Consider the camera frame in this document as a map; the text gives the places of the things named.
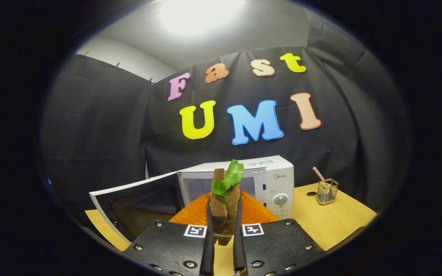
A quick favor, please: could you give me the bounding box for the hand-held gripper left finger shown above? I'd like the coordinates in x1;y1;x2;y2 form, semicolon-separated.
123;192;216;276

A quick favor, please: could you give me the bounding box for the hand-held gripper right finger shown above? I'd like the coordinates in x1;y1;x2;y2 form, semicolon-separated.
233;191;327;276

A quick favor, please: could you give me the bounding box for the brown bread lettuce sandwich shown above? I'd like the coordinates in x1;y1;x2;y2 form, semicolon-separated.
209;159;244;246

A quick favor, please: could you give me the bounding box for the white microwave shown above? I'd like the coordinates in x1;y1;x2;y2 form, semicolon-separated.
89;155;295;244

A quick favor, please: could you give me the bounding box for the black backdrop cloth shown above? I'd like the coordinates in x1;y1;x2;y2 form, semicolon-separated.
39;10;411;230

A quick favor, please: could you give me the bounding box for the metal wire holder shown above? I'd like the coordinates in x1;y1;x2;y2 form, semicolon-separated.
316;179;339;205

